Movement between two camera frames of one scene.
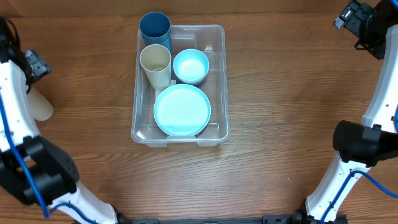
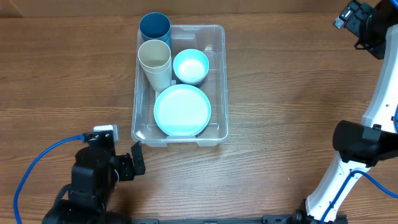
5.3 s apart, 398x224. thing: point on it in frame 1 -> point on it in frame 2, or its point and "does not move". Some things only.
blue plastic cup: x=168 y=44 does not move
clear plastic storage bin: x=209 y=39 does not move
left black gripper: x=36 y=71 -> x=127 y=170
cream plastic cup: x=155 y=61 does not move
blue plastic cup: x=155 y=27 does not move
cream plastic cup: x=40 y=108 -> x=154 y=56
